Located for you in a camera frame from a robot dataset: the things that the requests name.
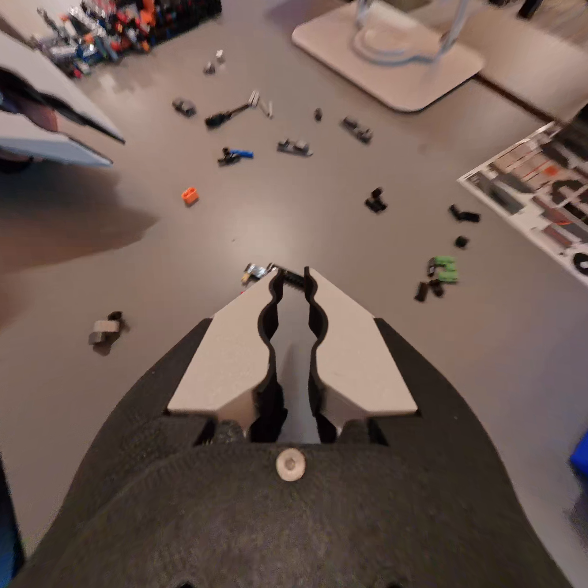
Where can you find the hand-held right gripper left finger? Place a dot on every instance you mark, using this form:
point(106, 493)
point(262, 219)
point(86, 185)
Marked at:
point(225, 358)

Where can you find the small grey lego connector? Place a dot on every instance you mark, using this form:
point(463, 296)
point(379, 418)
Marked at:
point(103, 333)

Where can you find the long black lego axle piece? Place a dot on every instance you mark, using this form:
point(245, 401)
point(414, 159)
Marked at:
point(223, 117)

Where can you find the grey curved lego piece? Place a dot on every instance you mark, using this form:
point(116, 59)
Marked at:
point(183, 107)

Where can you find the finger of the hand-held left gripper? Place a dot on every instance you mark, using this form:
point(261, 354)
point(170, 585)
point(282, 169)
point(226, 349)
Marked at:
point(46, 142)
point(55, 87)

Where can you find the green black lego piece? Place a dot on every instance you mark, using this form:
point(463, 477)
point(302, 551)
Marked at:
point(444, 270)

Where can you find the black lego rack assembly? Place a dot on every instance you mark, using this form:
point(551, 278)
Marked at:
point(275, 275)

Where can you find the lego car chassis model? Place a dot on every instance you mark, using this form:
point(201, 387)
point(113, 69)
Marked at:
point(128, 27)

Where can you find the black lego bracket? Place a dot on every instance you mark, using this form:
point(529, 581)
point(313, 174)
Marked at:
point(429, 290)

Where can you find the white book stand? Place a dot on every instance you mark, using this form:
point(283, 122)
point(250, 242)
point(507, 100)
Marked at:
point(390, 59)

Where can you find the blue storage bin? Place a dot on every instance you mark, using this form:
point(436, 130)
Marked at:
point(580, 454)

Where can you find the orange two-hole lego beam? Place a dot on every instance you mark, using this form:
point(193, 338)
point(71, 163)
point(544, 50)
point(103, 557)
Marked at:
point(190, 196)

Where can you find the blue black lego axle assembly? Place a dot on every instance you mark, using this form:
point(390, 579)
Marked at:
point(235, 156)

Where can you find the lego sticker sheet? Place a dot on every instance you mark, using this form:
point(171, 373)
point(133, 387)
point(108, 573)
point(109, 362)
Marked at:
point(537, 197)

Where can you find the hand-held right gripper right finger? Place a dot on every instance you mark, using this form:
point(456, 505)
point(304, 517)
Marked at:
point(363, 358)

